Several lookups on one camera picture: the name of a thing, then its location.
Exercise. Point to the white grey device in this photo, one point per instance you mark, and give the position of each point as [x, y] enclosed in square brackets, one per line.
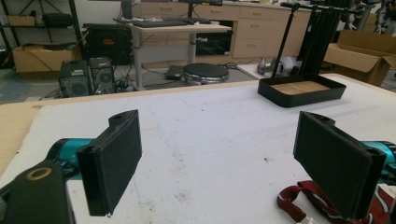
[289, 65]

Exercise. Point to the small cardboard box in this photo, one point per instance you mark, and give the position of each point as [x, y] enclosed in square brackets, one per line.
[21, 20]

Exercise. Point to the round black disc device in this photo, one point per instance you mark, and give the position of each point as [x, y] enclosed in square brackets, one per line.
[205, 71]

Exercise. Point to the black flat device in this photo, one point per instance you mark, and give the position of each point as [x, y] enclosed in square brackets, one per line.
[174, 73]

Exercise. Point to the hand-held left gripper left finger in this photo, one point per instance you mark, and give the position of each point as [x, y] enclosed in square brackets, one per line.
[109, 161]

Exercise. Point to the large cardboard box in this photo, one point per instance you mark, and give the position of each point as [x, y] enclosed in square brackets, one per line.
[358, 59]

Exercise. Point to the black rack with wooden tray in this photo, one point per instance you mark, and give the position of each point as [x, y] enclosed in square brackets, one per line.
[299, 96]

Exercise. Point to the black bag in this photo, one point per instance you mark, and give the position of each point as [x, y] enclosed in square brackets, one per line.
[57, 19]

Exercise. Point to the black equipment case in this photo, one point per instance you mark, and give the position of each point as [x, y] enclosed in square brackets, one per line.
[107, 43]

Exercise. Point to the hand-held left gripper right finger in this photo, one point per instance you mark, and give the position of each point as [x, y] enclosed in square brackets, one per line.
[333, 165]

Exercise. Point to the light wood desk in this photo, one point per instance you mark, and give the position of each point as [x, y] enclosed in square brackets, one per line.
[186, 29]

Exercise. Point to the white foam mat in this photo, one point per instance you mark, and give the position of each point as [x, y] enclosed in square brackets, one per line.
[218, 140]

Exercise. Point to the black computer tower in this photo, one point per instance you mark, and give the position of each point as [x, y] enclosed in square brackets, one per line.
[74, 81]
[102, 76]

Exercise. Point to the black metal shelf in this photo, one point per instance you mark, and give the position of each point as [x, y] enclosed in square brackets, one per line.
[74, 21]

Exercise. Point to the black metal stand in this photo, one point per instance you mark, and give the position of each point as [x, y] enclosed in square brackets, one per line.
[320, 40]

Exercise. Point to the light wood drawer cabinet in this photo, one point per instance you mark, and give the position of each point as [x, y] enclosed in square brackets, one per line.
[255, 31]

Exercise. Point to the open cardboard box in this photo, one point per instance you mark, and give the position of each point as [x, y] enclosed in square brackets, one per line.
[40, 60]

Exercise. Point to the black keyboard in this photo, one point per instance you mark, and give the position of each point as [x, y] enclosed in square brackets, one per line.
[158, 23]

